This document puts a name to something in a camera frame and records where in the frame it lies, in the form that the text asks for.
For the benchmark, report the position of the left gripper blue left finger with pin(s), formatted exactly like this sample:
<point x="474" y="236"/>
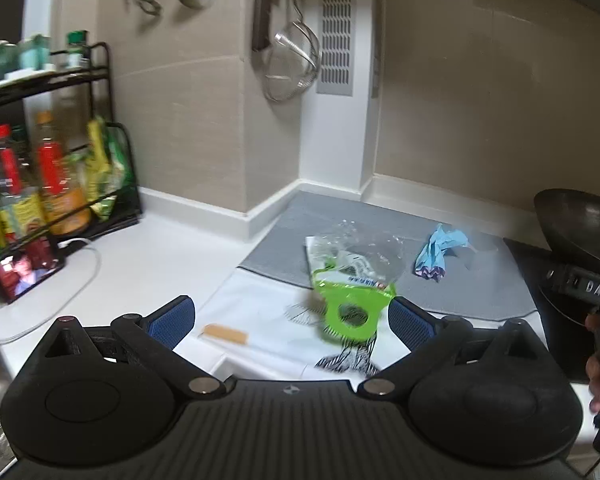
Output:
<point x="153" y="337"/>

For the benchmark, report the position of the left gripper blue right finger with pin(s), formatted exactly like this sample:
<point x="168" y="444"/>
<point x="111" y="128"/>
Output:
<point x="427" y="337"/>

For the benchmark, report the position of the clear green plastic package bag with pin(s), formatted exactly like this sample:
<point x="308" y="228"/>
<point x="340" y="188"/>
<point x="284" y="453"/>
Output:
<point x="354" y="269"/>

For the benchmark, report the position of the operator hand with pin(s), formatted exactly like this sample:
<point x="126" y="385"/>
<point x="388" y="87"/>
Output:
<point x="592" y="367"/>

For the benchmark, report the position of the small tan wooden stick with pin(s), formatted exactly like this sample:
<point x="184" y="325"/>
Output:
<point x="225" y="333"/>

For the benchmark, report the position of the black wok pan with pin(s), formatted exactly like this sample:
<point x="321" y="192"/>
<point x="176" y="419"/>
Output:
<point x="570" y="222"/>

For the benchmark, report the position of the grey textured counter mat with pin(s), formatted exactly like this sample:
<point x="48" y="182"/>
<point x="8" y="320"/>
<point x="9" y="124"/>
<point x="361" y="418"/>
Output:
<point x="481" y="282"/>

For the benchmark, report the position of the white patterned plastic bag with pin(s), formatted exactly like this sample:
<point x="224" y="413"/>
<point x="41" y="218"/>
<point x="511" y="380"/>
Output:
<point x="286" y="337"/>

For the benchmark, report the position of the orange oil bottle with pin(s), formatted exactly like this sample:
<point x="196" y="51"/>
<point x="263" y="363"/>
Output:
<point x="63" y="198"/>

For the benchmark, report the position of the green yellow snack packet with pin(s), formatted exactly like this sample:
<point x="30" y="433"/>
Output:
<point x="106" y="168"/>

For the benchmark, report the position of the smartphone with lit screen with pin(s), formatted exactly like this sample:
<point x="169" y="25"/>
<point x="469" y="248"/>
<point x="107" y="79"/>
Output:
<point x="27" y="267"/>

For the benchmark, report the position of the red cap sauce bottle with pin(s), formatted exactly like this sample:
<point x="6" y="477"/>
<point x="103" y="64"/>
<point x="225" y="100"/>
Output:
<point x="20" y="204"/>

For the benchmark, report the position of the green lid spice jar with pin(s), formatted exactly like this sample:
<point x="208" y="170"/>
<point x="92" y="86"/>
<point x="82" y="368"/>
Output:
<point x="77" y="50"/>

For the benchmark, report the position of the hanging metal mesh strainer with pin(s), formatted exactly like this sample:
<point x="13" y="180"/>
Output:
<point x="293" y="61"/>

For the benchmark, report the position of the black wire spice rack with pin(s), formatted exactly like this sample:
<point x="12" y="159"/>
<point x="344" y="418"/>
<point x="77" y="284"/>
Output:
<point x="18" y="84"/>

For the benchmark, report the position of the grey wall vent grille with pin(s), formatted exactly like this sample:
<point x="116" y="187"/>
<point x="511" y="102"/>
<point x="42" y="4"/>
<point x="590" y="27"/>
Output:
<point x="336" y="37"/>

